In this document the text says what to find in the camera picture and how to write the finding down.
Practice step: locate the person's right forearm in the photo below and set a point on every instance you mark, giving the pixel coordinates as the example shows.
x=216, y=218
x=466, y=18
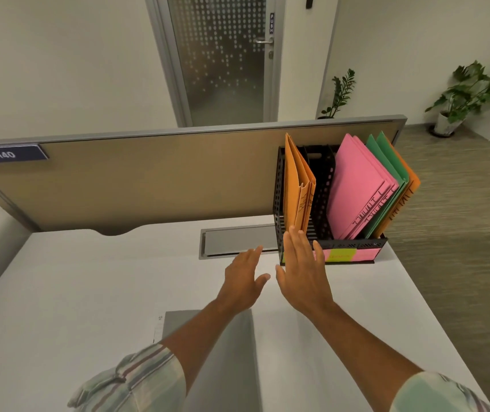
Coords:
x=365, y=356

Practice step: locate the black perforated file rack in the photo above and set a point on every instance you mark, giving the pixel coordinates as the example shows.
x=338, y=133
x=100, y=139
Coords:
x=324, y=201

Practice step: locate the tan desk partition panel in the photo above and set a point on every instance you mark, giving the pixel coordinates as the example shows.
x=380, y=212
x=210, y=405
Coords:
x=142, y=184

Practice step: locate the person's right hand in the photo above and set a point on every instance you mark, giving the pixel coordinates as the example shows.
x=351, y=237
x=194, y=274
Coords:
x=307, y=283

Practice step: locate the pink folder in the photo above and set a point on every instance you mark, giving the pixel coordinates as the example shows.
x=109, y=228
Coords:
x=388, y=184
x=356, y=188

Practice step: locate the green folder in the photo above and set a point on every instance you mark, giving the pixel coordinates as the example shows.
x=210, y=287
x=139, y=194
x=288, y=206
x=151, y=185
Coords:
x=388, y=163

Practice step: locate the dark blue number plate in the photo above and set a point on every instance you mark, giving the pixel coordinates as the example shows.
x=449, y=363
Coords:
x=5, y=154

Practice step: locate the grey folder white spine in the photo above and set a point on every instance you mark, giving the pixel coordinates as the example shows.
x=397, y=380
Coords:
x=232, y=360

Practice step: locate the person's right shirt sleeve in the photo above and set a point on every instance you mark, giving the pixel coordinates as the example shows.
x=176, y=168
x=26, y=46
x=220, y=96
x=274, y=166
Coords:
x=433, y=394

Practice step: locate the frosted glass door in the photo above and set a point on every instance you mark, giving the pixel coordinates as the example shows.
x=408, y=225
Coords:
x=223, y=64

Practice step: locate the black door sign plate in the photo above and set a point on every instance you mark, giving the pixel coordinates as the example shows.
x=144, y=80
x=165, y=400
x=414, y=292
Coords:
x=271, y=22

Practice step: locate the person's left hand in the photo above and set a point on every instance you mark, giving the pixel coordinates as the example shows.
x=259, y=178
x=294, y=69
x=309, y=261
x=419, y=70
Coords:
x=240, y=287

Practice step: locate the potted plant white pot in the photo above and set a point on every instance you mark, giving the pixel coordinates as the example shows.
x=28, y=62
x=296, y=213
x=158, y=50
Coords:
x=446, y=124

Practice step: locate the slim leafy green plant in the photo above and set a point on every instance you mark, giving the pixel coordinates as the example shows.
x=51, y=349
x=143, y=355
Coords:
x=341, y=94

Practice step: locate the person's left forearm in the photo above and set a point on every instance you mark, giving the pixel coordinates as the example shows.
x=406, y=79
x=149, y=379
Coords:
x=202, y=343

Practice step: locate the orange folder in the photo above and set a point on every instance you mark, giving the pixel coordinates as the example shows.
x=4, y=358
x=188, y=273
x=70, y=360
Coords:
x=292, y=188
x=408, y=193
x=309, y=197

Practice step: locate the pink sticky note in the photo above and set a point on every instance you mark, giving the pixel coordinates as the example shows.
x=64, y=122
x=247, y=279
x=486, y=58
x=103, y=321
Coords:
x=323, y=255
x=367, y=254

